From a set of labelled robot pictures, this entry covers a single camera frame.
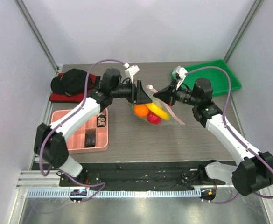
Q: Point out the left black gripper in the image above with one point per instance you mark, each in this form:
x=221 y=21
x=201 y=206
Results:
x=138 y=95

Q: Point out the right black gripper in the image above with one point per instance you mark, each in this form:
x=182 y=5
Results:
x=171 y=94

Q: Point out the orange toy orange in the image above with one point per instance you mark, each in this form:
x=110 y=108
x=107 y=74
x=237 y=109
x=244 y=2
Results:
x=141 y=110

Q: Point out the yellow toy banana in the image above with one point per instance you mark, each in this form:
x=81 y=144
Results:
x=158 y=111

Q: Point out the clear zip top bag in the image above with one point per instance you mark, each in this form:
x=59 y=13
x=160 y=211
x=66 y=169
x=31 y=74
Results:
x=174 y=120

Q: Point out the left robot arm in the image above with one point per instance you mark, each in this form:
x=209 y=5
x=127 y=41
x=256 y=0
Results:
x=50 y=141

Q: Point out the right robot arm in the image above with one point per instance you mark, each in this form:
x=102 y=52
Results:
x=253 y=169

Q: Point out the green toy lettuce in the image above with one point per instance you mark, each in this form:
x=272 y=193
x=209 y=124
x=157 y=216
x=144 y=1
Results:
x=131 y=106

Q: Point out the red toy apple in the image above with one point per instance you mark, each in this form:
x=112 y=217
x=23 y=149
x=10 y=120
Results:
x=153 y=118

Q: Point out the floral rolled sock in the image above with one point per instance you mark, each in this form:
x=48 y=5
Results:
x=101 y=120

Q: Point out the red and black cloth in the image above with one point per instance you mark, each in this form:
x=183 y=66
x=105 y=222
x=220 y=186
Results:
x=92 y=82

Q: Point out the green plastic tray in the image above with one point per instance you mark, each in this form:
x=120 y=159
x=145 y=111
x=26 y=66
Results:
x=218 y=79

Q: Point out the dark rolled sock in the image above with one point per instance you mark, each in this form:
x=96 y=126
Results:
x=90 y=139

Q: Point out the black cap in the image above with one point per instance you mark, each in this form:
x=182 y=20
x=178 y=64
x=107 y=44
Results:
x=69 y=83

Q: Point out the pink compartment organizer tray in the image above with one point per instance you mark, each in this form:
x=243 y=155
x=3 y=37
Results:
x=75 y=144

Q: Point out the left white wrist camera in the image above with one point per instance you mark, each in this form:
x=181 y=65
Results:
x=130 y=71

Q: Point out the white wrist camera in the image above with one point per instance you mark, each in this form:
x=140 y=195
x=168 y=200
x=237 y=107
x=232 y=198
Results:
x=180 y=74
x=130 y=71

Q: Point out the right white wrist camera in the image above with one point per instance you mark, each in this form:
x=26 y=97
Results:
x=180 y=74

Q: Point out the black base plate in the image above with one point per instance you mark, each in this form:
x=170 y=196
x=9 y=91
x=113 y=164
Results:
x=147 y=176

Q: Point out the white slotted cable duct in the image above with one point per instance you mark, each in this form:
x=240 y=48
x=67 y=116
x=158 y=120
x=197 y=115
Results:
x=80 y=193

